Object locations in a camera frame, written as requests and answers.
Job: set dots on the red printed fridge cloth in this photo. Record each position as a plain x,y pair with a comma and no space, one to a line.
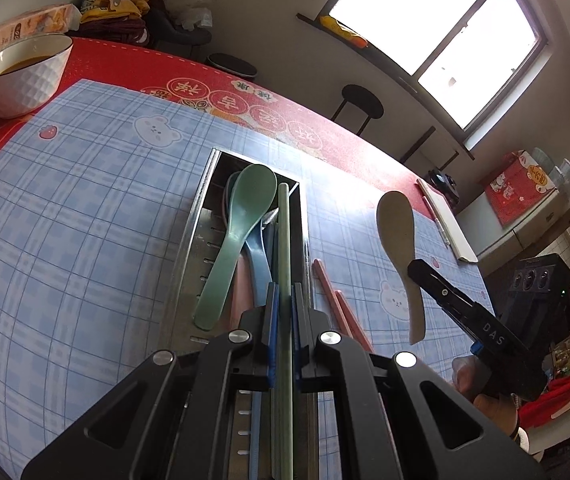
515,190

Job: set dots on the green spoon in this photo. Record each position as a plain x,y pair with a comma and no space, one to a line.
250,190

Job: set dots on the grey pen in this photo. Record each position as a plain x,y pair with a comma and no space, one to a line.
437,222

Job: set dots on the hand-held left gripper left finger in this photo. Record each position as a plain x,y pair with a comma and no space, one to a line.
272,340

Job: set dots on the yellow packet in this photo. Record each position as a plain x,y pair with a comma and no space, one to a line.
342,30

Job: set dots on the blue spoon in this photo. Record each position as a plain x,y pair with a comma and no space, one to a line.
260,270

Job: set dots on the blue plaid table mat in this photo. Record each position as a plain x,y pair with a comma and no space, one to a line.
90,210

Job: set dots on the dark framed window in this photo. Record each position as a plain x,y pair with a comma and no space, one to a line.
415,10

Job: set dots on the beige spoon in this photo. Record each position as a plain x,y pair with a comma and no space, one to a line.
395,225

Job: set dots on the white textured bowl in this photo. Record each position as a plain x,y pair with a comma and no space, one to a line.
25,90

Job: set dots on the orange bread packet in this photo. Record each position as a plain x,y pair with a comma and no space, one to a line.
30,22

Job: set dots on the white refrigerator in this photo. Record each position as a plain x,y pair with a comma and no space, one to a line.
505,240

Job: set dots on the black folding frame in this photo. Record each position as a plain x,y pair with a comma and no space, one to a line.
420,145

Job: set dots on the black pressure cooker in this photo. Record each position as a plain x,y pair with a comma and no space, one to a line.
444,187

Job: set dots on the clear plastic container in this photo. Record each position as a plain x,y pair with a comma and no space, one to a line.
562,170
540,157

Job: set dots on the black round stool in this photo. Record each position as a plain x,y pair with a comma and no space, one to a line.
362,97

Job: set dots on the red printed tablecloth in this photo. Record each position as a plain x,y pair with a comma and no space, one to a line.
140,70

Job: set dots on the pink chopstick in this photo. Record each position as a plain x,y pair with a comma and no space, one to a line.
352,320
327,280

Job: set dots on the black trash can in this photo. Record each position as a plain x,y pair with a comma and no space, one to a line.
232,64

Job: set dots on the pile of clothes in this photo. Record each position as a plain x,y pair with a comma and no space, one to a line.
115,5

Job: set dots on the white notebook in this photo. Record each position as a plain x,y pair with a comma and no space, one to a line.
450,225

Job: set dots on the blue chopstick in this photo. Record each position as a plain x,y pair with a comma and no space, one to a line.
260,460

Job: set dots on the green chopstick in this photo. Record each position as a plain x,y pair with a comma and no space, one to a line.
283,240

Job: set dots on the person's right hand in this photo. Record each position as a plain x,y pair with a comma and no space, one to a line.
495,410

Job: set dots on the stainless steel utensil tray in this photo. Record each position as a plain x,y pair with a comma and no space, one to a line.
192,260

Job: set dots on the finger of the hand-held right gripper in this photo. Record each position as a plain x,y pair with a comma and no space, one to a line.
440,292

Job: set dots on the white plastic bag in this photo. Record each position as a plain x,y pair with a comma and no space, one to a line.
190,5

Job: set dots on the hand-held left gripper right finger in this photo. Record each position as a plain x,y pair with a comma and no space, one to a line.
297,345

